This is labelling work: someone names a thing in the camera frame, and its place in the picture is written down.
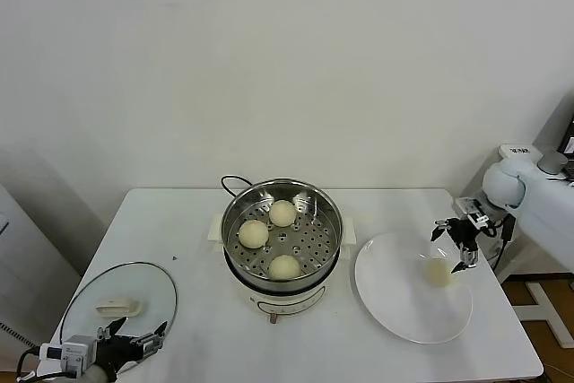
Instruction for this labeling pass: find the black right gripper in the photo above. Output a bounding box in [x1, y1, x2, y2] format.
[430, 216, 494, 274]

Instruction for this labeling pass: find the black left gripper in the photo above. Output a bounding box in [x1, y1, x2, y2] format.
[94, 317, 170, 375]

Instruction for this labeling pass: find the white steamed baozi bun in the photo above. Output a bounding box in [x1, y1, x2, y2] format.
[238, 220, 271, 250]
[423, 258, 458, 289]
[267, 254, 302, 283]
[267, 199, 298, 228]

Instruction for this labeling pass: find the glass lid with cream handle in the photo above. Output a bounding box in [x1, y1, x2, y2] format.
[59, 261, 178, 378]

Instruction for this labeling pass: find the perforated steel steamer basket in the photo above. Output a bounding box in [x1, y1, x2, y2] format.
[208, 178, 359, 291]

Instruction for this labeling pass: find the white round plate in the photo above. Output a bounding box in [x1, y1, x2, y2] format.
[353, 232, 474, 345]

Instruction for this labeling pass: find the grey round desk gadget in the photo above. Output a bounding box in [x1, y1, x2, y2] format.
[537, 152, 569, 175]

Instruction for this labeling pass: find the dark laptop computer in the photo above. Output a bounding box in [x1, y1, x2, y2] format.
[555, 109, 574, 180]

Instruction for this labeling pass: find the cream electric cooker base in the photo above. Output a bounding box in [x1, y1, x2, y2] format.
[210, 239, 355, 326]

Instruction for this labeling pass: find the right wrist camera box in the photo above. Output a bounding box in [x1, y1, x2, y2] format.
[455, 196, 481, 216]

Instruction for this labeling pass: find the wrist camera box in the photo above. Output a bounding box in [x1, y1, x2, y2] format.
[455, 196, 481, 216]
[39, 334, 98, 379]

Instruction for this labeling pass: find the black cable with adapter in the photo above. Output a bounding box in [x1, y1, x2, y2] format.
[491, 216, 517, 270]

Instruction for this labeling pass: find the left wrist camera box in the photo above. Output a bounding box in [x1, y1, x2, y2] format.
[39, 334, 98, 379]

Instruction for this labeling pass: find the black cooker power cord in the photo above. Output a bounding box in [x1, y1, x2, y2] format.
[219, 175, 257, 199]

